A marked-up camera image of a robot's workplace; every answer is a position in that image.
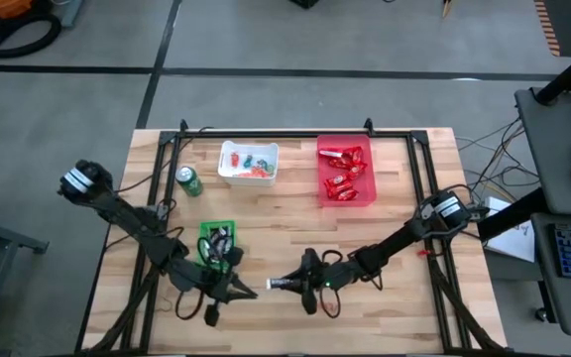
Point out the teal candy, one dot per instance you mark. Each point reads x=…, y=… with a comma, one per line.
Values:
x=263, y=163
x=248, y=161

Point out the orange candy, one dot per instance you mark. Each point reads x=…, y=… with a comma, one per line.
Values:
x=258, y=173
x=246, y=173

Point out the black caster wheel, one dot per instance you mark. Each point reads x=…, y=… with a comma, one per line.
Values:
x=541, y=315

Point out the green plastic basket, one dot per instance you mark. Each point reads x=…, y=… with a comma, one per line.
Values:
x=201, y=228

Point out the wooden stick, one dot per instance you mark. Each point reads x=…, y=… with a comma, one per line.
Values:
x=446, y=7

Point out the black diagonal pole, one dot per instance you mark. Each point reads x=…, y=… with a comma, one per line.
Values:
x=568, y=74

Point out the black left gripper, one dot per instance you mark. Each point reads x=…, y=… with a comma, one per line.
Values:
x=206, y=282

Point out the orange shop vacuum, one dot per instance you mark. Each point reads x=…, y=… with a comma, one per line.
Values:
x=3, y=7

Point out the silver foil snack packet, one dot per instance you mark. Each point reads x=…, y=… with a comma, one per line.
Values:
x=278, y=283

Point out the green candy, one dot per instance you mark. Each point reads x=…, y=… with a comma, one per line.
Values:
x=271, y=168

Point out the green soda can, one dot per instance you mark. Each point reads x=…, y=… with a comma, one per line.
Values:
x=190, y=182

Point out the black diagonal bar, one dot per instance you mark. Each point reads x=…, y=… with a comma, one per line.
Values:
x=513, y=215

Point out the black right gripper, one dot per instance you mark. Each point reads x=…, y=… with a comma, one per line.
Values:
x=327, y=275

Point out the grey metal box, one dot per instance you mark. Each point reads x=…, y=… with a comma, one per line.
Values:
x=71, y=12

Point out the white paper sheet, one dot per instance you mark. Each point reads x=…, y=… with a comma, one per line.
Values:
x=516, y=243

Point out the small red tag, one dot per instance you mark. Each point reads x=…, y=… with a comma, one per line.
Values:
x=424, y=253

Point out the brown Hershey's candy bar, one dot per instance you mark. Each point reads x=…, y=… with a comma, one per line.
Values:
x=213, y=235
x=211, y=249
x=229, y=244
x=220, y=248
x=222, y=233

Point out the red plastic basket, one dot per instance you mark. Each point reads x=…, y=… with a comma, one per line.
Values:
x=370, y=149

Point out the white plastic basket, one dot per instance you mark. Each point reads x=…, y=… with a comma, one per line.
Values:
x=248, y=148

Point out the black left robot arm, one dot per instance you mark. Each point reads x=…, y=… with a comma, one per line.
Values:
x=132, y=218

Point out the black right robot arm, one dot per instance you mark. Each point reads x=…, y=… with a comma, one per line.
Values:
x=399, y=240

